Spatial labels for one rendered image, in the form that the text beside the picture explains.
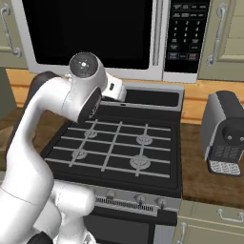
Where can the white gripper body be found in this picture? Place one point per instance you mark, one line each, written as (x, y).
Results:
(121, 92)

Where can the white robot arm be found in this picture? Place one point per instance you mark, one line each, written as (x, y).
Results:
(28, 165)

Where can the black microwave door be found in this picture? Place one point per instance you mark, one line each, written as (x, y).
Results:
(89, 31)

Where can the silver microwave oven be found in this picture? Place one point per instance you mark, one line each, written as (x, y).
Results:
(186, 38)

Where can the olive cupboard door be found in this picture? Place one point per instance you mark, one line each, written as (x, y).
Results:
(233, 38)
(213, 236)
(8, 60)

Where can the black oven door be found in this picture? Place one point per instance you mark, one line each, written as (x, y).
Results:
(120, 230)

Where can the black gas stove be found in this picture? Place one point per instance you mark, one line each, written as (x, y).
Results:
(127, 149)

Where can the silver stove knob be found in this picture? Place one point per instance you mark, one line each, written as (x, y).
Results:
(111, 194)
(161, 202)
(139, 199)

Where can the grey coffee machine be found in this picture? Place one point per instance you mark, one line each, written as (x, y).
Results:
(224, 133)

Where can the olive cabinet side panel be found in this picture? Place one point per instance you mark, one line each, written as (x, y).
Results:
(6, 92)

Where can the olive drawer front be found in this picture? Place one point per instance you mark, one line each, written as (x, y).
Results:
(203, 214)

